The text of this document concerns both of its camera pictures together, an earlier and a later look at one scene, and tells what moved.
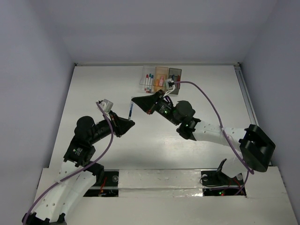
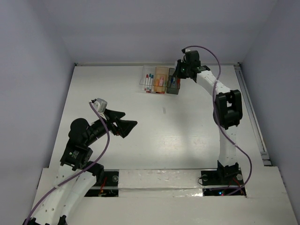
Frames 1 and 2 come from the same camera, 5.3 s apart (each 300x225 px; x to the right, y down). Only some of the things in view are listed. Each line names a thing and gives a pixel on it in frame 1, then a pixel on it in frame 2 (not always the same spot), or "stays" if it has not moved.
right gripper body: [165, 109] → [182, 70]
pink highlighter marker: [161, 81] stays
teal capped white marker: [149, 79] stays
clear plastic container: [147, 79] stays
